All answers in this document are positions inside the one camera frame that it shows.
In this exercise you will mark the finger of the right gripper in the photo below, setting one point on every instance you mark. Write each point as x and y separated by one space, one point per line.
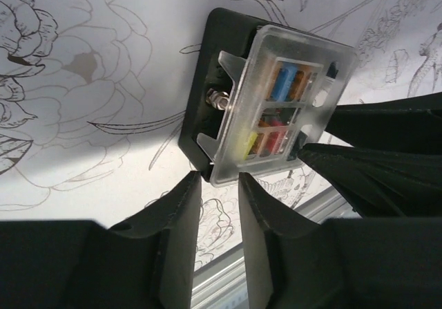
379 183
410 125

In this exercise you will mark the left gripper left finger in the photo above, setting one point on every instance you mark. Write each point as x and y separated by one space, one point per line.
144 261

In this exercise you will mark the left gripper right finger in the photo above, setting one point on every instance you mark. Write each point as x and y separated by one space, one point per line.
293 262

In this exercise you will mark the clear plastic fuse box cover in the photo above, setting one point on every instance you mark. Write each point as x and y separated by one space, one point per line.
285 91

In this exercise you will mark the yellow blade fuse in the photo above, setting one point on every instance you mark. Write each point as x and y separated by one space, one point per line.
249 150

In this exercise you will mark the black fuse box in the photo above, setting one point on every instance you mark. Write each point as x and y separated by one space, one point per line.
225 30

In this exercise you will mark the floral patterned table mat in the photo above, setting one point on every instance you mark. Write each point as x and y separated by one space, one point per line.
93 92

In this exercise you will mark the aluminium rail beam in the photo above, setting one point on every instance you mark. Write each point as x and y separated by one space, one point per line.
222 283

